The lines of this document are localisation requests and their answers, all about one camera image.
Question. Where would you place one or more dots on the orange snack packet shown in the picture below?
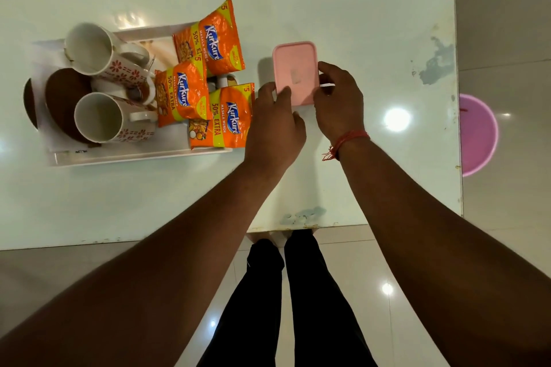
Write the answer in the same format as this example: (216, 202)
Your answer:
(215, 40)
(183, 93)
(228, 121)

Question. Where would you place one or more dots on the white printed tray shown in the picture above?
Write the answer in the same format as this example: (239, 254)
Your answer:
(142, 154)

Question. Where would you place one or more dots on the light brown round coaster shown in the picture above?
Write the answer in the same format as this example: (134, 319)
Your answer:
(62, 100)

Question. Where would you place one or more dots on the black trousers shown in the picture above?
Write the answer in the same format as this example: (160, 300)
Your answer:
(258, 315)

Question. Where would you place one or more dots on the person's left forearm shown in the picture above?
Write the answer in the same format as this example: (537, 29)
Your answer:
(150, 272)

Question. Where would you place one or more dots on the floral white mug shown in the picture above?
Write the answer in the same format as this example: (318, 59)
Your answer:
(97, 117)
(88, 48)

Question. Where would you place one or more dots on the person's right hand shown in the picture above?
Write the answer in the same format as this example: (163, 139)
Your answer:
(340, 108)

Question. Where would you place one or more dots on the person's right forearm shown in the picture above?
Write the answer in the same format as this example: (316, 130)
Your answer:
(452, 259)

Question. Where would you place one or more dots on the pink plastic bucket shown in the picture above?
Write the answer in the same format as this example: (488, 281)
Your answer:
(475, 134)

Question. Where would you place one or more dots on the person's left hand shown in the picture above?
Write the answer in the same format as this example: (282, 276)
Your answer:
(275, 134)

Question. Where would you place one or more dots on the dark brown round coaster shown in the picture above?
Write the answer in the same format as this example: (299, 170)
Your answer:
(29, 102)

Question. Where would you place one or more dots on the pink container lid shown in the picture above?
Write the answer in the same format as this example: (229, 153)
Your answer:
(295, 65)

